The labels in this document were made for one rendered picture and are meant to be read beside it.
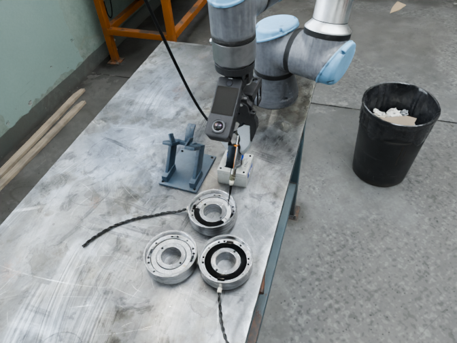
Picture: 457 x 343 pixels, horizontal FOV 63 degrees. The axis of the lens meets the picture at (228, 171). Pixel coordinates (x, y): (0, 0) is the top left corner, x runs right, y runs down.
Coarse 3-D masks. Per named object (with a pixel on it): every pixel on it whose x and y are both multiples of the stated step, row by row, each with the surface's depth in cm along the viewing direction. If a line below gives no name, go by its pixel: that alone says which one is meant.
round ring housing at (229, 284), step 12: (216, 240) 75; (228, 240) 75; (240, 240) 74; (204, 252) 74; (216, 252) 73; (228, 252) 74; (204, 264) 72; (216, 264) 74; (252, 264) 71; (204, 276) 70; (240, 276) 68; (216, 288) 70; (228, 288) 69
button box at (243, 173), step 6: (246, 156) 90; (252, 156) 90; (222, 162) 89; (246, 162) 88; (252, 162) 90; (222, 168) 87; (228, 168) 87; (240, 168) 87; (246, 168) 87; (252, 168) 92; (222, 174) 88; (228, 174) 87; (240, 174) 86; (246, 174) 86; (222, 180) 89; (228, 180) 89; (234, 180) 88; (240, 180) 87; (246, 180) 87; (240, 186) 89; (246, 186) 89
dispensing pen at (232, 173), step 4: (236, 132) 77; (236, 140) 78; (232, 144) 78; (228, 148) 77; (232, 148) 77; (228, 152) 77; (232, 152) 77; (228, 156) 77; (232, 156) 77; (228, 160) 77; (232, 160) 77; (228, 164) 78; (232, 164) 77; (232, 168) 77; (232, 172) 79; (232, 176) 79; (232, 180) 80; (232, 184) 80; (228, 196) 81; (228, 200) 81
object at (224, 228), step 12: (204, 192) 83; (216, 192) 84; (192, 204) 82; (204, 204) 82; (216, 204) 82; (192, 216) 80; (204, 216) 80; (204, 228) 77; (216, 228) 76; (228, 228) 78
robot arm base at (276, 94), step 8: (256, 72) 106; (256, 80) 108; (264, 80) 105; (272, 80) 104; (280, 80) 104; (288, 80) 106; (296, 80) 110; (264, 88) 107; (272, 88) 106; (280, 88) 106; (288, 88) 107; (296, 88) 109; (256, 96) 110; (264, 96) 108; (272, 96) 107; (280, 96) 107; (288, 96) 109; (296, 96) 110; (256, 104) 111; (264, 104) 109; (272, 104) 108; (280, 104) 108; (288, 104) 109
